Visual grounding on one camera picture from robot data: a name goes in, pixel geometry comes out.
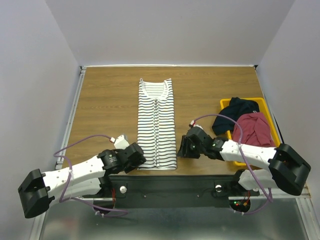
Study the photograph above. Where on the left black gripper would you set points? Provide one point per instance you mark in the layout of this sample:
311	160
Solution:
139	161

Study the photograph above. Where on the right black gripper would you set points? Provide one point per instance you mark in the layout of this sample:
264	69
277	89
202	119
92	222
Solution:
187	147

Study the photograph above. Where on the black white striped tank top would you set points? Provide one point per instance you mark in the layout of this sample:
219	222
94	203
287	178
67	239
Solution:
156	132

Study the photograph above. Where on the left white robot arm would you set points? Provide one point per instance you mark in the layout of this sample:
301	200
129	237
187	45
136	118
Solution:
41	190

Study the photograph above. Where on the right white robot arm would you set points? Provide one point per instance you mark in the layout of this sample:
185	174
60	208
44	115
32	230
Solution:
269	167

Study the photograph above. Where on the navy blue tank top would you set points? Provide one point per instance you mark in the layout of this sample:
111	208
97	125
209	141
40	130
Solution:
236	108

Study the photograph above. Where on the maroon tank top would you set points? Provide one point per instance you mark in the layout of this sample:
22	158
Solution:
255	130

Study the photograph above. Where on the yellow plastic tray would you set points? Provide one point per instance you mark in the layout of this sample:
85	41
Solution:
266	110

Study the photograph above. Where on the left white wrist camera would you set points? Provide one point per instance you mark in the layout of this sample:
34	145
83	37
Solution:
121	142

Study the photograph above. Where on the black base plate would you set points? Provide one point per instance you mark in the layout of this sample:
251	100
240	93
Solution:
172	191

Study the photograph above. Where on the aluminium frame rail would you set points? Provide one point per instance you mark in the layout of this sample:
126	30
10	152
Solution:
39	220

